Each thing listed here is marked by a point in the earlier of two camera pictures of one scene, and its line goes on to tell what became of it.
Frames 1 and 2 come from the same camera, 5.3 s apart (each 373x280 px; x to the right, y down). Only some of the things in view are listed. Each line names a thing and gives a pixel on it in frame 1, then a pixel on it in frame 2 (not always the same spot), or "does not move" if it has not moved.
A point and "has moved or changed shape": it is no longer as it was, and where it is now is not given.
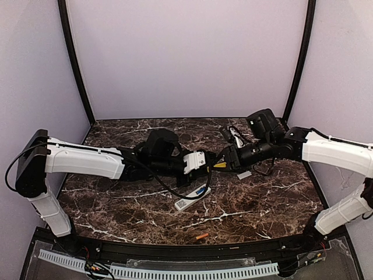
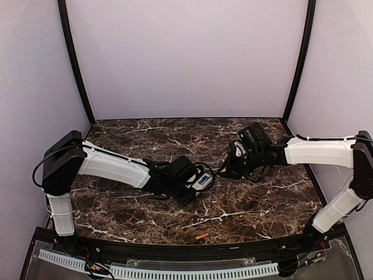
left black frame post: x=63 y=11 does not move
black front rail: x=98 y=245 does not move
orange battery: x=197 y=237 does not move
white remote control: x=183 y=202 has moved or changed shape
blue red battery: x=201 y=190 → x=203 y=179
